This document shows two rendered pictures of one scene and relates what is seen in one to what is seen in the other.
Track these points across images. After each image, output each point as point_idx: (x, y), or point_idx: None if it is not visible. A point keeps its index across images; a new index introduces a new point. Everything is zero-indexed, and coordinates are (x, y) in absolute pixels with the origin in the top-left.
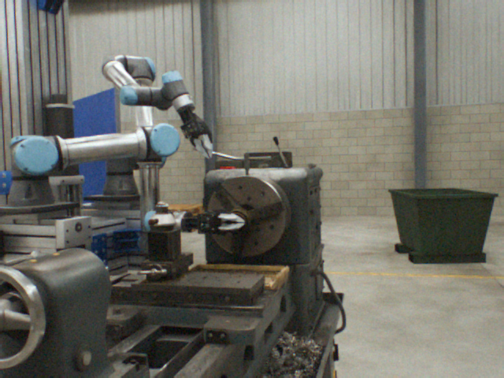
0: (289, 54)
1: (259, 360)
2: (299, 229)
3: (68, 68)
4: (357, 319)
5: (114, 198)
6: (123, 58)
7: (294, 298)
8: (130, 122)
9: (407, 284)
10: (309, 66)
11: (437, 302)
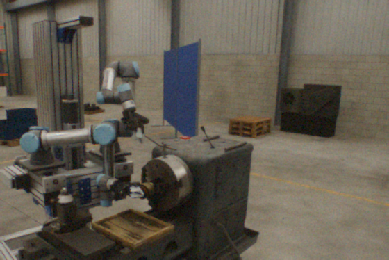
0: (353, 6)
1: None
2: (199, 197)
3: (80, 74)
4: (314, 235)
5: (99, 156)
6: (117, 65)
7: (194, 239)
8: (230, 55)
9: (377, 213)
10: (369, 16)
11: (388, 233)
